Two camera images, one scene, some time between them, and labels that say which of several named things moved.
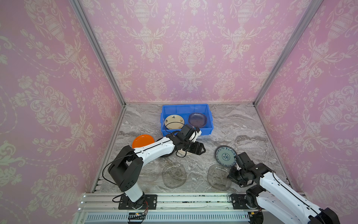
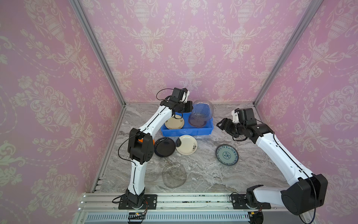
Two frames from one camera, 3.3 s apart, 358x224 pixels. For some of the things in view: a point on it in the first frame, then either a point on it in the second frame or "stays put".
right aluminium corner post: x=311 y=8 stays put
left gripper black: x=196 y=150 -> x=189 y=107
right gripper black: x=231 y=176 -> x=229 y=122
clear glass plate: x=217 y=176 -> x=203 y=110
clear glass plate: x=150 y=172 stays put
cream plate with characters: x=174 y=122 stays put
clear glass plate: x=174 y=175 stays put
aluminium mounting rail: x=103 y=208 stays put
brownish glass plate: x=197 y=119 stays put
